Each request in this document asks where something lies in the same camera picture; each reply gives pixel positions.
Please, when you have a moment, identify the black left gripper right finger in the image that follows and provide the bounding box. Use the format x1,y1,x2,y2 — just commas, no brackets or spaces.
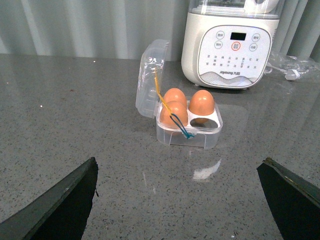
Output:
257,157,320,240

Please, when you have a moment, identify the brown egg back left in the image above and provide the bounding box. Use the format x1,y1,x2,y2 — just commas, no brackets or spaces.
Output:
163,87,187,108

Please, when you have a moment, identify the brown egg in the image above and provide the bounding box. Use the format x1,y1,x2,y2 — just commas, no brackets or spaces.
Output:
163,87,187,108
188,89,215,116
159,101,188,128

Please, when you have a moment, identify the blue rubber band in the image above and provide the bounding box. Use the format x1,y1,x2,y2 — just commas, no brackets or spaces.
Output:
169,113,194,139

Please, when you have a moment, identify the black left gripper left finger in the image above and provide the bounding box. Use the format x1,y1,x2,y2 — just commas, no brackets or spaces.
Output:
0,157,99,240

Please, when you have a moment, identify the brown egg front left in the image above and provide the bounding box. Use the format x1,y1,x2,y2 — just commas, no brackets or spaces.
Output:
159,101,188,128

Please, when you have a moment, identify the white Joyoung soymilk maker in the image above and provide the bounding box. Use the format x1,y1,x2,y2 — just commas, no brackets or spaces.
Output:
181,0,284,89

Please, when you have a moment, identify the brown egg back right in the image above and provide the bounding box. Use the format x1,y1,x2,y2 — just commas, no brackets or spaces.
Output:
188,89,215,116

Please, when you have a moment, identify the white power cord plug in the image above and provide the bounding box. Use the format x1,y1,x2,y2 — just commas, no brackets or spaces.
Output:
264,62,301,81

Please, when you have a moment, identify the clear plastic bag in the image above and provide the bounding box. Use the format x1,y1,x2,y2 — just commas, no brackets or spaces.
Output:
265,51,320,83

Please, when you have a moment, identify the clear plastic egg box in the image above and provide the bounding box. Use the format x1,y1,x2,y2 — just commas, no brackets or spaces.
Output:
135,39,223,149

